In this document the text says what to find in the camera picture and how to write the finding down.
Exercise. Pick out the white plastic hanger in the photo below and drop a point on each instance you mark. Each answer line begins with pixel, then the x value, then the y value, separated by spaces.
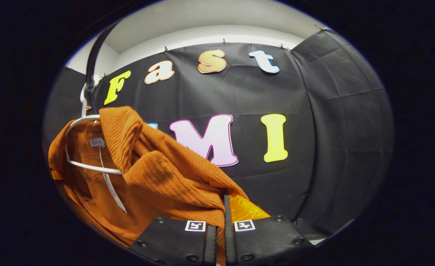
pixel 88 166

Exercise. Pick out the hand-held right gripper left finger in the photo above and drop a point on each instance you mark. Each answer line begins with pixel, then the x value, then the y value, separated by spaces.
pixel 173 240

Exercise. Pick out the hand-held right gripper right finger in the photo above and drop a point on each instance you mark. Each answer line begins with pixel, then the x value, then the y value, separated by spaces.
pixel 265 240

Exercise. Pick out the black backdrop cloth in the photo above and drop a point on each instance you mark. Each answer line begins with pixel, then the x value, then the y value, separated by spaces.
pixel 332 129

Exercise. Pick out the black clothes rack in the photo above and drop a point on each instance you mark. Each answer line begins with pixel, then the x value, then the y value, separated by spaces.
pixel 92 55

